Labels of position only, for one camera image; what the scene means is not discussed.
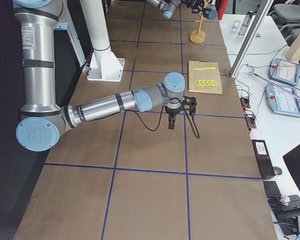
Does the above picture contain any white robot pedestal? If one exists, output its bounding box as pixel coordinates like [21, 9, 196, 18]
[80, 0, 125, 82]

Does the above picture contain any yellow plastic knife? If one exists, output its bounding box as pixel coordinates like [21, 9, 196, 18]
[193, 67, 216, 71]

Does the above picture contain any upper orange black connector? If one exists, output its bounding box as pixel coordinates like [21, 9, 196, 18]
[240, 97, 251, 110]

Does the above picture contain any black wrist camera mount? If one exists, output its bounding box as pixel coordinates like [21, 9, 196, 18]
[181, 96, 197, 117]

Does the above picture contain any clear water bottle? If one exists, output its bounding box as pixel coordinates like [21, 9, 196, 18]
[238, 10, 254, 36]

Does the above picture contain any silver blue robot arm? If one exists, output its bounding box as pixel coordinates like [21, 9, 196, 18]
[146, 0, 207, 19]
[13, 0, 186, 152]

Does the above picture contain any upper teach pendant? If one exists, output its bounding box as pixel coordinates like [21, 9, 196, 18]
[269, 58, 300, 86]

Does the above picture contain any lower teach pendant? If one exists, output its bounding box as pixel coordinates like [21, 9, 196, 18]
[265, 83, 300, 118]

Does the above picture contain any wooden cup storage rack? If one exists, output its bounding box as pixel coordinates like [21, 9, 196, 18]
[189, 0, 211, 44]

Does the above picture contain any grey office chair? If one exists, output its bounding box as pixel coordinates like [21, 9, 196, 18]
[269, 1, 300, 33]

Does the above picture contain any teach pendant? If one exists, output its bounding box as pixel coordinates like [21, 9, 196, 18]
[269, 58, 300, 86]
[265, 83, 300, 118]

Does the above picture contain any black box with label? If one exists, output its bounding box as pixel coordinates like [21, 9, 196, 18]
[251, 139, 276, 180]

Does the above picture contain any black flat pad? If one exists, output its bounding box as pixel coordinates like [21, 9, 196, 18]
[263, 181, 282, 198]

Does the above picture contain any aluminium frame post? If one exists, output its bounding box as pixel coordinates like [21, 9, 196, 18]
[229, 0, 274, 78]

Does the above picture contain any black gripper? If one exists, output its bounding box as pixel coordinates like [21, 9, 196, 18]
[164, 106, 181, 130]
[186, 0, 205, 13]

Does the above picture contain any black monitor stand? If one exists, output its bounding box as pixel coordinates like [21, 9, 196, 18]
[268, 194, 300, 236]

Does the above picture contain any white paper cup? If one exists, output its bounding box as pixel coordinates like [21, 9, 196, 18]
[232, 19, 241, 32]

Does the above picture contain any wooden cutting board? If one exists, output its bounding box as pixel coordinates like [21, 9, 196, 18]
[188, 60, 223, 95]

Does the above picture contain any red fire extinguisher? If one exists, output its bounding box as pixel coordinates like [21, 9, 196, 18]
[216, 0, 228, 21]

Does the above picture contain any black camera cable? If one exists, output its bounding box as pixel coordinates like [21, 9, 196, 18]
[124, 97, 201, 139]

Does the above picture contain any lower orange black connector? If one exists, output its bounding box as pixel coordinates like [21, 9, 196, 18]
[244, 113, 257, 131]

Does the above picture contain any orange black connector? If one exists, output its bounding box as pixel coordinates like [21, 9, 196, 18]
[244, 113, 257, 131]
[240, 97, 251, 110]

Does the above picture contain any blue cup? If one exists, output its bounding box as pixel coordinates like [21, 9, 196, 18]
[203, 7, 218, 20]

